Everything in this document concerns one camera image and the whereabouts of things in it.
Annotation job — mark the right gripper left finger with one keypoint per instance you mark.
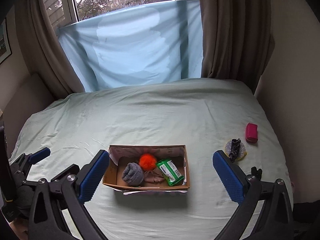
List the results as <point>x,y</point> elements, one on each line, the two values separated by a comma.
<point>68,190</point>

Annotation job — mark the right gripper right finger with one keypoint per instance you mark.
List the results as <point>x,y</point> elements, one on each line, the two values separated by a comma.
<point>275,219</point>

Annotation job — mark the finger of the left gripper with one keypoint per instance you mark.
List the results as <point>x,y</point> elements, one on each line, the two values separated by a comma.
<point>38,156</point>

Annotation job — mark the yellow silver round sponge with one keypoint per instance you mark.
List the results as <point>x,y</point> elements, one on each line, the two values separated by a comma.
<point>242,152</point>

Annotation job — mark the orange fluffy plush ball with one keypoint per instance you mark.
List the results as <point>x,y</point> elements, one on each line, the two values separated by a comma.
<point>147,162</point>

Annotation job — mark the black patterned scrunchie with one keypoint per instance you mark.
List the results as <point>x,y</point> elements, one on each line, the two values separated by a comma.
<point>234,149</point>

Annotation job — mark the magenta zip pouch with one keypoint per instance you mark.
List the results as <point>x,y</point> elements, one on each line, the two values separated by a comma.
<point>251,133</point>

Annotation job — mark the green wet wipes pack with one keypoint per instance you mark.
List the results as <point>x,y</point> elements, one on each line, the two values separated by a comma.
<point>170,172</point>

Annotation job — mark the black sock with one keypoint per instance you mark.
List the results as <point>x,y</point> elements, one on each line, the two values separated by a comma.
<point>256,173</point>

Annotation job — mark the grey fluffy rolled sock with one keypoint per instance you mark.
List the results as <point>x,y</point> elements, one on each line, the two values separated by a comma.
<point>133,174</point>

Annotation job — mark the pink cloth in box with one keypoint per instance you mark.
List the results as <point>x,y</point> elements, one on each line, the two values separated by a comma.
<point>153,176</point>

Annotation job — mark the cardboard box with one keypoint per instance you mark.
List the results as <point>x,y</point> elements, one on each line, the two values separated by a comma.
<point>121,155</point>

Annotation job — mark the brown curtain left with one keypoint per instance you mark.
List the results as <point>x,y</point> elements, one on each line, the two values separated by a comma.
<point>41,50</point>

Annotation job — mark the brown curtain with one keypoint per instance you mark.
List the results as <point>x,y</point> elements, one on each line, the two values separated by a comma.
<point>41,50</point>
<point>237,39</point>

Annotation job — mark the pale green bed sheet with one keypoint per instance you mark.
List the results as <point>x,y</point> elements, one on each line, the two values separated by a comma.
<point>201,114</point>

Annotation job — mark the light blue window cloth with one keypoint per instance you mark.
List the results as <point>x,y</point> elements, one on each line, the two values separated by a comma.
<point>147,44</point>

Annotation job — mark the brown curtain right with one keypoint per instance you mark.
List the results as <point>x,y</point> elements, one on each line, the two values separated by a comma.
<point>237,39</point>

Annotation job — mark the framed wall picture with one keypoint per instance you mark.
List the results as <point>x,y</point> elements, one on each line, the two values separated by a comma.
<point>5,50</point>

